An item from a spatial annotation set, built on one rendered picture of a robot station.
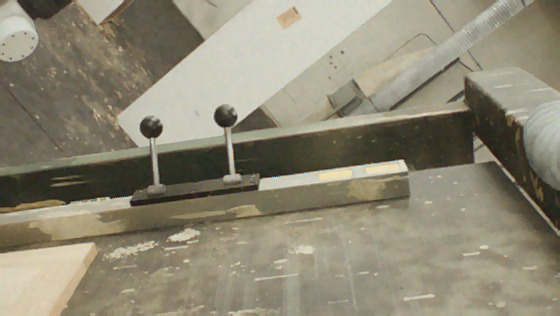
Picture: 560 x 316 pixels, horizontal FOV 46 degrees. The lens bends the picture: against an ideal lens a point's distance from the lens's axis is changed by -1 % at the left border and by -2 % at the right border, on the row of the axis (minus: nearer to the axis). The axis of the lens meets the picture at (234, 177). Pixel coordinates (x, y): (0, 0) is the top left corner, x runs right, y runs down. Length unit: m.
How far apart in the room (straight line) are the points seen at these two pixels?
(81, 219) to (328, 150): 0.46
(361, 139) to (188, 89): 3.59
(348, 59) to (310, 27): 4.51
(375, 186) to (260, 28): 3.68
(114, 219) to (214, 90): 3.71
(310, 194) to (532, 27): 8.54
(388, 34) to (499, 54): 1.46
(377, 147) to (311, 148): 0.12
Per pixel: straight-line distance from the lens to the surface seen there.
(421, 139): 1.25
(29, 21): 1.05
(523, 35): 9.44
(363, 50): 9.10
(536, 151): 0.61
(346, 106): 6.71
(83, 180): 1.32
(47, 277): 0.94
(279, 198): 1.00
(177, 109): 4.81
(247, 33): 4.65
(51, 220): 1.09
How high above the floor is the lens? 1.80
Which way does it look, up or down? 17 degrees down
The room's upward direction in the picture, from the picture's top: 53 degrees clockwise
